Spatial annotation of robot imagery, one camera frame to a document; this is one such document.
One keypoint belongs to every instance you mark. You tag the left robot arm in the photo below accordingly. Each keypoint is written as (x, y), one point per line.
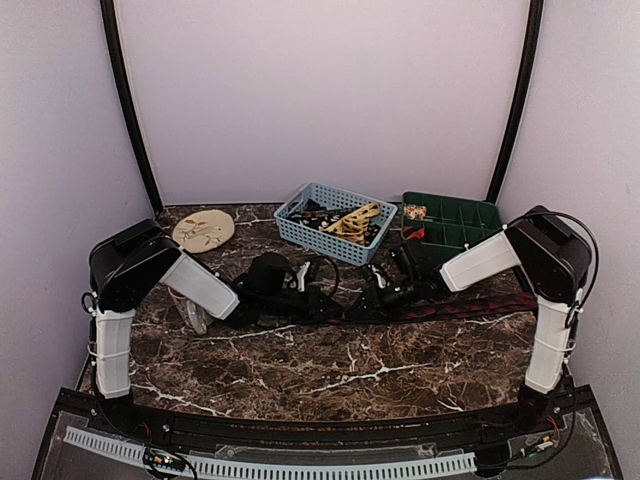
(126, 267)

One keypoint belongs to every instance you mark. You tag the cream floral mug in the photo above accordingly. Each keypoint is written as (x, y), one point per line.
(194, 315)

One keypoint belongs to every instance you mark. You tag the black left frame post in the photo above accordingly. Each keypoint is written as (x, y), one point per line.
(126, 100)

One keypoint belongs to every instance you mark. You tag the rolled cream tropical print tie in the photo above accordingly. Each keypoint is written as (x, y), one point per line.
(415, 212)

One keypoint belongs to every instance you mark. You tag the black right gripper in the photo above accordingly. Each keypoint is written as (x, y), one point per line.
(374, 302)

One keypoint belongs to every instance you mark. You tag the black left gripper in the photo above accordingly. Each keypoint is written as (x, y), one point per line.
(315, 297)

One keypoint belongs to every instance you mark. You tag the green divided organizer tray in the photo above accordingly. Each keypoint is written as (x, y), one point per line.
(452, 223)

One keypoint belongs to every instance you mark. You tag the yellow beetle print tie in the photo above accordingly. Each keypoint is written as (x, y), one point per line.
(357, 226)

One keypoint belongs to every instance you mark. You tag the light blue plastic basket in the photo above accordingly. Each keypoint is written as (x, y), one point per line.
(323, 243)

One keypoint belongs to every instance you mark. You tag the black frame post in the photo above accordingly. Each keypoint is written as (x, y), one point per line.
(521, 89)
(126, 100)

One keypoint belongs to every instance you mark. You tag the grey slotted cable duct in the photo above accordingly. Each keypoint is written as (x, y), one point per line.
(240, 462)

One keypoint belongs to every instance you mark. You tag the black white floral tie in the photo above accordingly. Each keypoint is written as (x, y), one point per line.
(316, 217)

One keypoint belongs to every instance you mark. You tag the rolled orange navy striped tie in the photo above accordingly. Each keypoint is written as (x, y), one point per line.
(414, 234)

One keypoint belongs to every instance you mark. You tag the red navy striped tie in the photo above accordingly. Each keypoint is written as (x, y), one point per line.
(452, 310)

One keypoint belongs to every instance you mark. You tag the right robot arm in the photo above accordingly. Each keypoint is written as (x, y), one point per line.
(559, 263)

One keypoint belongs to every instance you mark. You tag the black front rail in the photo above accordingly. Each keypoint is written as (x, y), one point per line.
(575, 415)

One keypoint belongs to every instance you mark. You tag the black right frame post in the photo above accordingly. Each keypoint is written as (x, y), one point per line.
(521, 89)

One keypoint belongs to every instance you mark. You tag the beige floral plate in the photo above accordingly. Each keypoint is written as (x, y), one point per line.
(204, 231)

